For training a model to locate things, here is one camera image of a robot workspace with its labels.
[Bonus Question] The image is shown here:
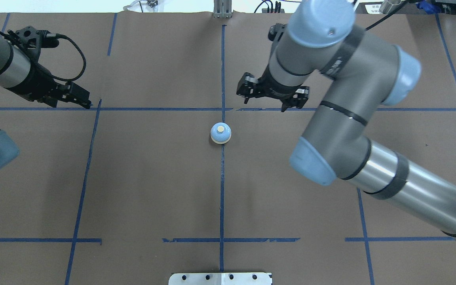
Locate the brown paper table cover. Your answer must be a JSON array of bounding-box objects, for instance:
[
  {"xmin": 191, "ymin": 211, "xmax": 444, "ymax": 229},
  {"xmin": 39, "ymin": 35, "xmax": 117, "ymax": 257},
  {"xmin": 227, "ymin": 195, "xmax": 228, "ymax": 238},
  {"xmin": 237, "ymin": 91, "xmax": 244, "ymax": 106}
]
[{"xmin": 0, "ymin": 11, "xmax": 456, "ymax": 285}]

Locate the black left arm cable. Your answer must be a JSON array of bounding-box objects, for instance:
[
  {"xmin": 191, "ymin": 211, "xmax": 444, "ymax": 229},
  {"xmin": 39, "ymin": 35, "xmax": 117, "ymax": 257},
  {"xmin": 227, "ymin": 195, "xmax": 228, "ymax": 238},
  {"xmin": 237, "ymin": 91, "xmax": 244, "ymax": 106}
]
[{"xmin": 48, "ymin": 34, "xmax": 87, "ymax": 83}]

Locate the blue white service bell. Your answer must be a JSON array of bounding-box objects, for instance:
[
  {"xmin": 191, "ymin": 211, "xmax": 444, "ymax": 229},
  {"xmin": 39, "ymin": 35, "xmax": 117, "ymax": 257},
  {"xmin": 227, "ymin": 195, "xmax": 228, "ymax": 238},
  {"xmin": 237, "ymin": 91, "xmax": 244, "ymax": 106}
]
[{"xmin": 210, "ymin": 122, "xmax": 232, "ymax": 144}]

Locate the white metal base plate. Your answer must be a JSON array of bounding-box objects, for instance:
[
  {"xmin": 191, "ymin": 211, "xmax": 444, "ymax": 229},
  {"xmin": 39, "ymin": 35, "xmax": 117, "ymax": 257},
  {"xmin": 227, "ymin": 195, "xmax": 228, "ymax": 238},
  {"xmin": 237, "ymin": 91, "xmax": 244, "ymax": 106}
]
[{"xmin": 168, "ymin": 272, "xmax": 273, "ymax": 285}]

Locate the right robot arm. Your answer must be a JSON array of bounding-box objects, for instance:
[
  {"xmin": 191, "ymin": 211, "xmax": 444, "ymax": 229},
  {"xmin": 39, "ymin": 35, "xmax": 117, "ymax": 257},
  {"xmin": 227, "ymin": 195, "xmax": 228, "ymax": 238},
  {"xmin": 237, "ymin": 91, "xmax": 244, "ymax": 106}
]
[{"xmin": 236, "ymin": 0, "xmax": 456, "ymax": 241}]

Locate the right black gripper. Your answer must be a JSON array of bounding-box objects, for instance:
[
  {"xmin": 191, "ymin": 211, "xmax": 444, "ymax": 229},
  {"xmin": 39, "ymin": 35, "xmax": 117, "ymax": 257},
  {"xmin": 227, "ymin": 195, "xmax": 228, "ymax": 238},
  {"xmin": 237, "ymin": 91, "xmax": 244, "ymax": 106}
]
[{"xmin": 236, "ymin": 72, "xmax": 310, "ymax": 112}]

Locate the black box with label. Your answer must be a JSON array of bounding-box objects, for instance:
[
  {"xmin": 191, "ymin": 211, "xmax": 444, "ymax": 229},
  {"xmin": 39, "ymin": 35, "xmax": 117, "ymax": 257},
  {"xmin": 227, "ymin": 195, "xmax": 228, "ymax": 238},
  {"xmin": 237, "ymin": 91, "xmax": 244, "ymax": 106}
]
[{"xmin": 353, "ymin": 0, "xmax": 384, "ymax": 15}]

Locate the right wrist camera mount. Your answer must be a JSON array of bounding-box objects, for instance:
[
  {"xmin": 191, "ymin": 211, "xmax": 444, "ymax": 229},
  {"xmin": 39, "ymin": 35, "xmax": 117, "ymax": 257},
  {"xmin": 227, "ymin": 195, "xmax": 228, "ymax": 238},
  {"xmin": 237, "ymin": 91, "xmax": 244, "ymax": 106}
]
[{"xmin": 268, "ymin": 23, "xmax": 286, "ymax": 43}]

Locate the black power strip left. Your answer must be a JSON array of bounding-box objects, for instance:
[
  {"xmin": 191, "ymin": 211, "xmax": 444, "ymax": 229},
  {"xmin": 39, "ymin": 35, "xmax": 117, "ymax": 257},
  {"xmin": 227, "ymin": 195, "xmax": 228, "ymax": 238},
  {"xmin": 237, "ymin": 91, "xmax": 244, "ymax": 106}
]
[{"xmin": 253, "ymin": 0, "xmax": 285, "ymax": 14}]

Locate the aluminium frame post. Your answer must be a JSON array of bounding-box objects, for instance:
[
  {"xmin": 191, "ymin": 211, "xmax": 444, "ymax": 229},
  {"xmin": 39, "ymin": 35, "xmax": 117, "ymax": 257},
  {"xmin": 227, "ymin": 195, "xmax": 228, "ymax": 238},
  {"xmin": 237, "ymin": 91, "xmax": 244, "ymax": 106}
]
[{"xmin": 213, "ymin": 0, "xmax": 233, "ymax": 19}]

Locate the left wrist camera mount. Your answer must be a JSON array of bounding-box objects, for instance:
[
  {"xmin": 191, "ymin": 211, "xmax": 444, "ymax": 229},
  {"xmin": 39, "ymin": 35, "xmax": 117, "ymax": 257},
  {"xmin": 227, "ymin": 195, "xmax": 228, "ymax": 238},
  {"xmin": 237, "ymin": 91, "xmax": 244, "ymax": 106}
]
[{"xmin": 8, "ymin": 26, "xmax": 59, "ymax": 51}]

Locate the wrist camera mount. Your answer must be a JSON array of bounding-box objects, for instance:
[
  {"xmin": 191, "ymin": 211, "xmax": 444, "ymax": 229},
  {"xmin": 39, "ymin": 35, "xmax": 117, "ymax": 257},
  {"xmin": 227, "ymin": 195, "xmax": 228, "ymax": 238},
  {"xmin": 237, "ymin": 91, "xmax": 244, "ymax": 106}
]
[
  {"xmin": 8, "ymin": 26, "xmax": 59, "ymax": 51},
  {"xmin": 268, "ymin": 23, "xmax": 286, "ymax": 43}
]

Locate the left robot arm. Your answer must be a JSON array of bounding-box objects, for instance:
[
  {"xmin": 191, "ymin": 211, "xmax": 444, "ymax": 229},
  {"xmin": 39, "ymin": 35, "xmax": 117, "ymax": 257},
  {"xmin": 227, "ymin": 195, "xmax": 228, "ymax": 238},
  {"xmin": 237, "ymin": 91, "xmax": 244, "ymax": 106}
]
[{"xmin": 0, "ymin": 27, "xmax": 91, "ymax": 169}]

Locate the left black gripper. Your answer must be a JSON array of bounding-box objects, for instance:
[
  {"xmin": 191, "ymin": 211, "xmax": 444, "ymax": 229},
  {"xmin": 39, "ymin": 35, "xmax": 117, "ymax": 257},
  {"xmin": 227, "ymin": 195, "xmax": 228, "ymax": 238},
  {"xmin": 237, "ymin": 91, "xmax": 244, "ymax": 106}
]
[{"xmin": 27, "ymin": 66, "xmax": 91, "ymax": 109}]

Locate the silver metal cup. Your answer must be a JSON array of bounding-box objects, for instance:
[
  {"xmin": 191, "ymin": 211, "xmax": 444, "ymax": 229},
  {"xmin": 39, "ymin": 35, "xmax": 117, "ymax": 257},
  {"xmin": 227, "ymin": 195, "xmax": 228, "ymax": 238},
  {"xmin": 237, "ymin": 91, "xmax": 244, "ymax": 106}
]
[{"xmin": 379, "ymin": 0, "xmax": 403, "ymax": 14}]

